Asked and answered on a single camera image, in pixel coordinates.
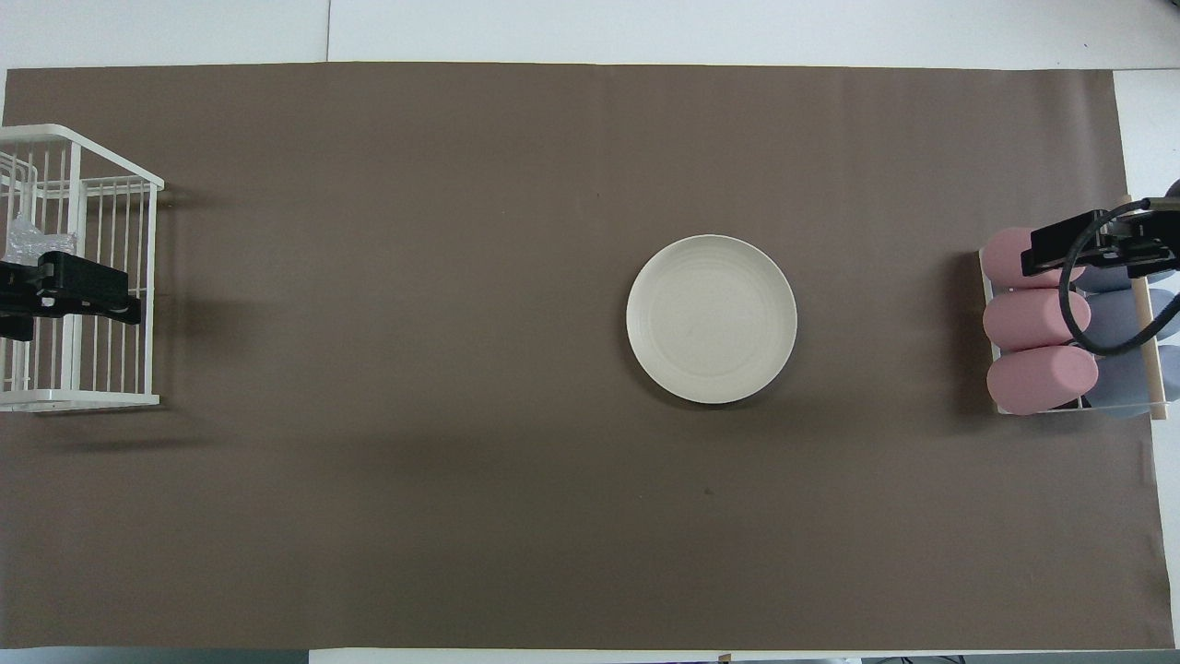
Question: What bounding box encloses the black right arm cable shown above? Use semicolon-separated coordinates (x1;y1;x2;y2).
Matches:
1058;198;1180;357

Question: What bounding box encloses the cream round plate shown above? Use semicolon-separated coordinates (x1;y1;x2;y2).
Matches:
626;234;798;405

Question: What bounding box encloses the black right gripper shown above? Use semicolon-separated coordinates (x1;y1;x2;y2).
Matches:
1021;180;1180;280

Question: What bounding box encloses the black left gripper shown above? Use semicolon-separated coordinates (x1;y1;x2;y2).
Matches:
0;251;143;343

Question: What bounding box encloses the pink plastic cup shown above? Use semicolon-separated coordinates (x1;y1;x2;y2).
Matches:
983;289;1092;352
986;346;1100;416
980;228;1061;290

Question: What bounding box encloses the white wire dish rack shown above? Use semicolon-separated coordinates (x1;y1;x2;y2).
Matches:
0;124;165;412

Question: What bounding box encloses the brown table mat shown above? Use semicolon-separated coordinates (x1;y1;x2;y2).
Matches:
0;63;1174;651

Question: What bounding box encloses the white cup holder rack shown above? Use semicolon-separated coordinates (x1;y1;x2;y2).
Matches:
977;194;1170;421

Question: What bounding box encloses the silver mesh sponge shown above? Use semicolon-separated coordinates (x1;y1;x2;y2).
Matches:
5;217;77;268

